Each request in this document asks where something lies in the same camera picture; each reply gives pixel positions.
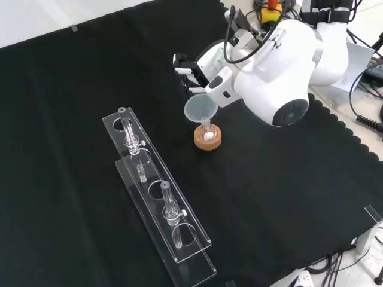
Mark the glass round-bottom flask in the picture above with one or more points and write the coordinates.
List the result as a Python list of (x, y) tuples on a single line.
[(209, 131)]

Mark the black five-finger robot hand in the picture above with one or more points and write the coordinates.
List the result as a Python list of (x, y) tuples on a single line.
[(194, 73)]

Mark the yellow stop button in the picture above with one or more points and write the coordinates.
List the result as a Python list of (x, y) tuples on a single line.
[(269, 16)]

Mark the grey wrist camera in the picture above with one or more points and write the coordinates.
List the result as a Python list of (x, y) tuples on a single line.
[(243, 33)]

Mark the white salt powder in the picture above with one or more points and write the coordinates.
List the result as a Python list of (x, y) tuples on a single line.
[(208, 136)]

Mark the translucent plastic funnel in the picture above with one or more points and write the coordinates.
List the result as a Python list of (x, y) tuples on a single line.
[(196, 110)]

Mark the grey tape piece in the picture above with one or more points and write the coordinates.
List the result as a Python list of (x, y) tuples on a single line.
[(74, 28)]

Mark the clear acrylic funnel stand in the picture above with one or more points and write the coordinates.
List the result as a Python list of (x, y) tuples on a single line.
[(155, 173)]

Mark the black bench cloth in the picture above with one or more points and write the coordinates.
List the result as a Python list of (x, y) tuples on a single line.
[(269, 179)]

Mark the white power strip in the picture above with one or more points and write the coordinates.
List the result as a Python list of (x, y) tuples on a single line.
[(303, 279)]

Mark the white folded paper sheet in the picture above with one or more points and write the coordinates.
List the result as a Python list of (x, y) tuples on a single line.
[(359, 59)]

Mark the black electronic box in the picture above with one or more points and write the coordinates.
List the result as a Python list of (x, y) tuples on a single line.
[(375, 68)]

